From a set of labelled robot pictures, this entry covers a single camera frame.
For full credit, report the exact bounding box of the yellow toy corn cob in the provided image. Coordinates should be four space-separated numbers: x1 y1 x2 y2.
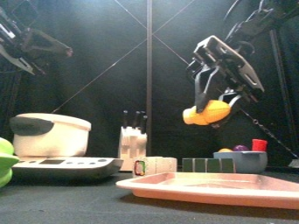
182 99 234 127

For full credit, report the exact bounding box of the big pink rectangular plate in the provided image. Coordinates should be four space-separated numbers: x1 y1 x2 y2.
115 171 299 210

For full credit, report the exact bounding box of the green toy corn husk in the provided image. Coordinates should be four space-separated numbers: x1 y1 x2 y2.
0 136 22 189

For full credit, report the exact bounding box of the purple toy ball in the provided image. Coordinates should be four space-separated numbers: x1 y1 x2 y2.
233 144 250 152

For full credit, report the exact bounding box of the red toy cup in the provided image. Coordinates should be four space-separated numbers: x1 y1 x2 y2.
251 138 269 152

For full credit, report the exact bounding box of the grey bowl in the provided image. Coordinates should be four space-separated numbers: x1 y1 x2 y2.
213 150 269 175

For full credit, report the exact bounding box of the white knife block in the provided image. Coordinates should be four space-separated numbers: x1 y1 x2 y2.
116 125 148 172

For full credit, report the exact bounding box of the white box with coloured window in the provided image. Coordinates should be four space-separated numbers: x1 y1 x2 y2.
132 156 179 178

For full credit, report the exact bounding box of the grey white kitchen scale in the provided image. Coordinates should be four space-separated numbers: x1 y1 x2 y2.
11 157 126 180

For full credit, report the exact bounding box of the thin diagonal wire with turnbuckle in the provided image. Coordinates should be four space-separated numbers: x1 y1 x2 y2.
114 0 299 159

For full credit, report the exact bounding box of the thin vertical frame pole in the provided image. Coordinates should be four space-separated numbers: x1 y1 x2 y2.
146 0 155 157

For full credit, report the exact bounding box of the dark slanted frame pole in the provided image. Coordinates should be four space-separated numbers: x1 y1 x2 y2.
270 29 299 147

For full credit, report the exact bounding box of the black knife handle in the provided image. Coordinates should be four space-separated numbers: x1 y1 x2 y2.
140 115 150 135
134 110 142 130
122 109 128 130

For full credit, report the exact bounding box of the white pot with grey handle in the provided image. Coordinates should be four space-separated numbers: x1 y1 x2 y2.
10 112 92 158

